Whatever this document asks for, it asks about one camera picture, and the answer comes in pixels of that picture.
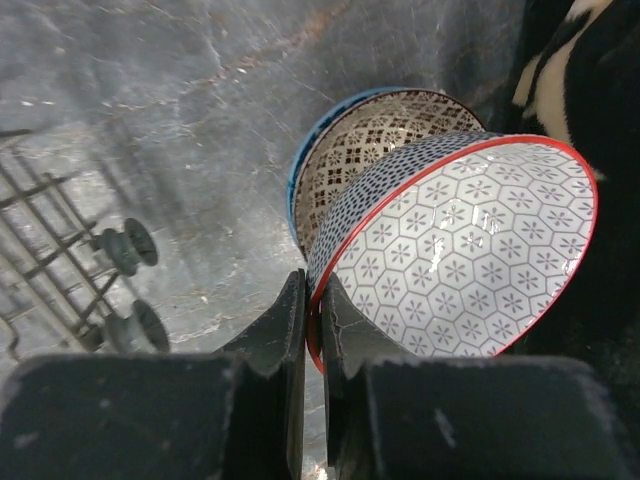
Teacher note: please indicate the grey wire dish rack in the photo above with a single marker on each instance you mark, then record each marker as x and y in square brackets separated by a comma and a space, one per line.
[64, 278]

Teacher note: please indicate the grey speckled bowl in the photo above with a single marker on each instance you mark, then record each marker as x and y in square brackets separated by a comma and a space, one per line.
[457, 244]

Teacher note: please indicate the multicolour scale pattern bowl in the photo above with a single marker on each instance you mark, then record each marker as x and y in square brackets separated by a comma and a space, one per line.
[355, 134]

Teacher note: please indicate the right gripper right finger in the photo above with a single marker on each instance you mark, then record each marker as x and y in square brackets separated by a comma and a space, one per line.
[349, 341]

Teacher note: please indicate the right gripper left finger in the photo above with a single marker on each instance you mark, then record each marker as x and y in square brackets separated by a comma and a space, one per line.
[265, 431]

